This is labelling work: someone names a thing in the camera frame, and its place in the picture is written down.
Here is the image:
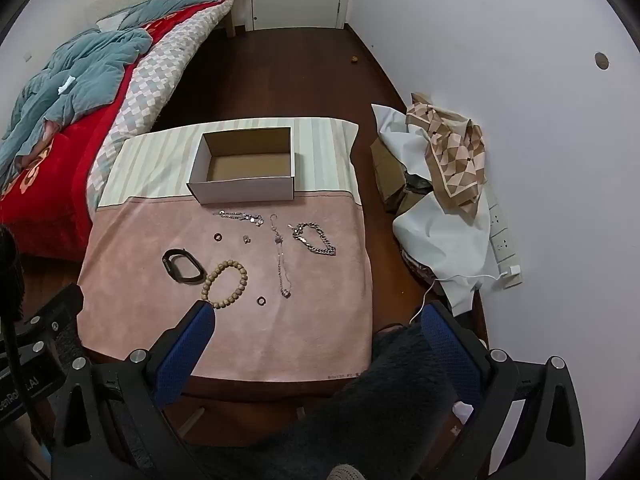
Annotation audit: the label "pink and striped cloth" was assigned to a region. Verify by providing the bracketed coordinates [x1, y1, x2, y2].
[79, 116, 375, 382]

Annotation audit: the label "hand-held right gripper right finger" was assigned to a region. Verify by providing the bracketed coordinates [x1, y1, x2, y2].
[421, 301, 587, 480]

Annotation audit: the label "brown cardboard box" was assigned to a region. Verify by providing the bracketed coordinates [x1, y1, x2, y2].
[370, 137, 434, 214]

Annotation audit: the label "wooden table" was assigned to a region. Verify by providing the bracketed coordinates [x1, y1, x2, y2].
[165, 372, 376, 406]

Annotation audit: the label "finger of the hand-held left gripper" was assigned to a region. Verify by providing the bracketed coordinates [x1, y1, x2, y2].
[27, 284, 85, 342]

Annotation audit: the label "wooden bed frame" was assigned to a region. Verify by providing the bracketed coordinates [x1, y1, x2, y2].
[224, 0, 249, 39]

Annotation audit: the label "red quilt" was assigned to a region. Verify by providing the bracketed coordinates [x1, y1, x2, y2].
[0, 2, 216, 261]

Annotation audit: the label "silver link necklace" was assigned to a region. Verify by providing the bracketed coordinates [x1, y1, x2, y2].
[212, 210, 265, 228]

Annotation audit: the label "black bangle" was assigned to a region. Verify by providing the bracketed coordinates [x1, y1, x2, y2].
[161, 248, 207, 285]

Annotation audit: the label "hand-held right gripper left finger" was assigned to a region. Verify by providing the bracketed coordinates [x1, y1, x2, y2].
[52, 301, 217, 480]

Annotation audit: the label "chunky silver chain bracelet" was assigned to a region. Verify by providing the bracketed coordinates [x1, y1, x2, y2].
[291, 221, 338, 257]

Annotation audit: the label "person's dark fuzzy pants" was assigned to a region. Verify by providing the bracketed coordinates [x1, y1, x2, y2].
[200, 322, 481, 480]

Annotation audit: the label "white cable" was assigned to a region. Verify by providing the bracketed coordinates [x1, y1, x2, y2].
[409, 272, 509, 326]

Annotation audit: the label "grey fuzzy slipper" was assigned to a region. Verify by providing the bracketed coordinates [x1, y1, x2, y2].
[327, 463, 366, 480]

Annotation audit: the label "brown patterned scarf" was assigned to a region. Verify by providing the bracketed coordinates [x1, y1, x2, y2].
[405, 92, 487, 221]

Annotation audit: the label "teal blanket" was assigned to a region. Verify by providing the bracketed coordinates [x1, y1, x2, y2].
[0, 0, 236, 171]

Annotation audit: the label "white power strip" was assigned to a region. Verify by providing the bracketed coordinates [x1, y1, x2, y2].
[482, 194, 524, 291]

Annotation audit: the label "white cardboard box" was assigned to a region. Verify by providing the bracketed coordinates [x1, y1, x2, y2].
[186, 126, 297, 206]

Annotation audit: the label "thin silver pendant necklace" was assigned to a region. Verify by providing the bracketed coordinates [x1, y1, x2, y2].
[268, 214, 294, 300]

